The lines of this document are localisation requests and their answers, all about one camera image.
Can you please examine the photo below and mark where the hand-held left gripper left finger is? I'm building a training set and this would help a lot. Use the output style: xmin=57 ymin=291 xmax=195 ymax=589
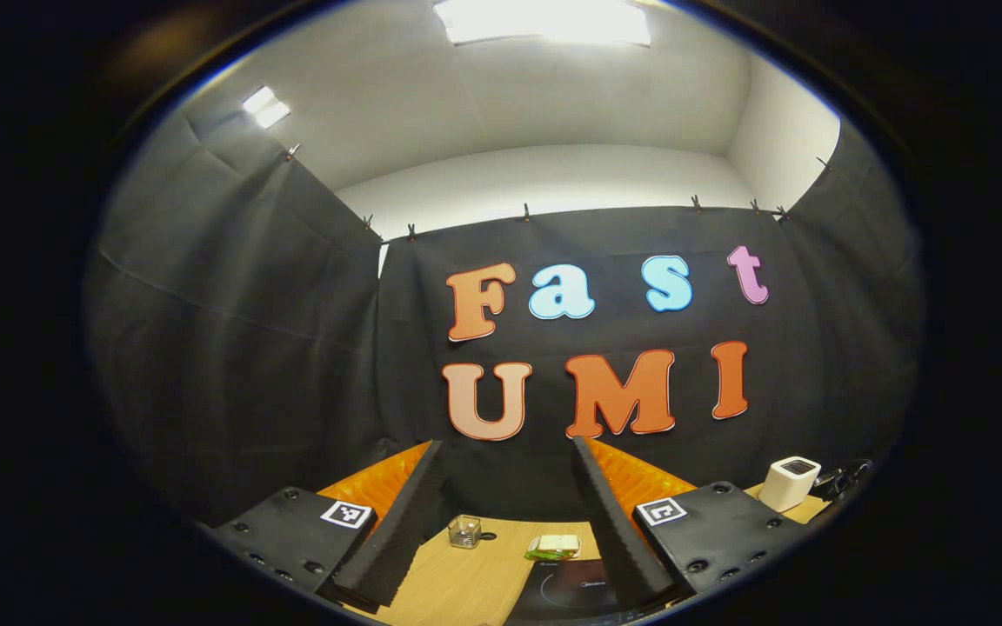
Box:
xmin=210 ymin=439 xmax=447 ymax=611

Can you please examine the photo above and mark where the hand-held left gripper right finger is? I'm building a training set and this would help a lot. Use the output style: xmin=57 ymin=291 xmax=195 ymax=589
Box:
xmin=572 ymin=435 xmax=812 ymax=611

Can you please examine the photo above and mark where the black induction cooktop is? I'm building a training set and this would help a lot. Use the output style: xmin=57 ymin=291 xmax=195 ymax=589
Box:
xmin=505 ymin=559 xmax=641 ymax=625

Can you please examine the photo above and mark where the sandwich with lettuce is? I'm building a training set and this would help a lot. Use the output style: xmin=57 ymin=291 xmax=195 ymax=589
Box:
xmin=525 ymin=534 xmax=582 ymax=562

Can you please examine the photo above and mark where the white block-shaped appliance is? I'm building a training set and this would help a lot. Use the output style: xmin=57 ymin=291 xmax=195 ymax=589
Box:
xmin=758 ymin=456 xmax=822 ymax=513

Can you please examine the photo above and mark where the black backdrop cloth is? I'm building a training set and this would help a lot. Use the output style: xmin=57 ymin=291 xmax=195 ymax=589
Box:
xmin=83 ymin=113 xmax=924 ymax=533

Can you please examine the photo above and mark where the row of black cloth clips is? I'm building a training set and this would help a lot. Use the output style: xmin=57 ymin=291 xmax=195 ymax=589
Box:
xmin=284 ymin=143 xmax=834 ymax=243

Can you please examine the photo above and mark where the small ceiling light panel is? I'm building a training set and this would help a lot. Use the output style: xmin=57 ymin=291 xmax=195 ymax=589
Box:
xmin=242 ymin=85 xmax=291 ymax=130

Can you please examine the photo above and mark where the large ceiling light panel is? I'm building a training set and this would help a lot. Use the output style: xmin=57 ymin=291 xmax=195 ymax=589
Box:
xmin=433 ymin=0 xmax=651 ymax=47

